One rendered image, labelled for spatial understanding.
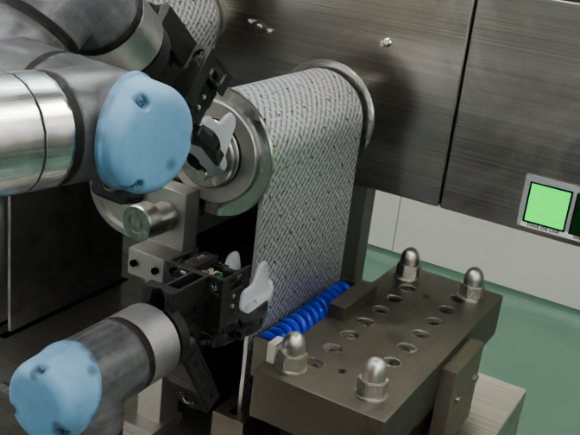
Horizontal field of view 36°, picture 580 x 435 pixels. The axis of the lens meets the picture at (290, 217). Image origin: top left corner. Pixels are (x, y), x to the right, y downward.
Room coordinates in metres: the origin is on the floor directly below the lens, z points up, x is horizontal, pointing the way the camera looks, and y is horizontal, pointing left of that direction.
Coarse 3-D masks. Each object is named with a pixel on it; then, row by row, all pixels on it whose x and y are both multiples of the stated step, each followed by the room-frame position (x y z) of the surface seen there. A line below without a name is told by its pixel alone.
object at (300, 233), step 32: (288, 192) 0.97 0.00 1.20; (320, 192) 1.04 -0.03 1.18; (256, 224) 0.92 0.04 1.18; (288, 224) 0.98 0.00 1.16; (320, 224) 1.05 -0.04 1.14; (256, 256) 0.92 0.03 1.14; (288, 256) 0.99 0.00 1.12; (320, 256) 1.06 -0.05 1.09; (288, 288) 1.00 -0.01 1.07; (320, 288) 1.08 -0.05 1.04
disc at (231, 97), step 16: (224, 96) 0.94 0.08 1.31; (240, 96) 0.93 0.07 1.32; (240, 112) 0.93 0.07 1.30; (256, 112) 0.92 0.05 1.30; (256, 128) 0.92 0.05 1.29; (272, 144) 0.91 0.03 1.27; (272, 160) 0.91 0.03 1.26; (176, 176) 0.96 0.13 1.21; (256, 176) 0.91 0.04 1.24; (256, 192) 0.91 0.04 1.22; (208, 208) 0.94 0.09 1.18; (224, 208) 0.93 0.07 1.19; (240, 208) 0.92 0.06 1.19
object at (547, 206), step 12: (540, 192) 1.09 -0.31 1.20; (552, 192) 1.08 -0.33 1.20; (564, 192) 1.08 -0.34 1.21; (528, 204) 1.10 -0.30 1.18; (540, 204) 1.09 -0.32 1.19; (552, 204) 1.08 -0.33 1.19; (564, 204) 1.08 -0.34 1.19; (528, 216) 1.09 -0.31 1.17; (540, 216) 1.09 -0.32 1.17; (552, 216) 1.08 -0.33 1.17; (564, 216) 1.07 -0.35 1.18
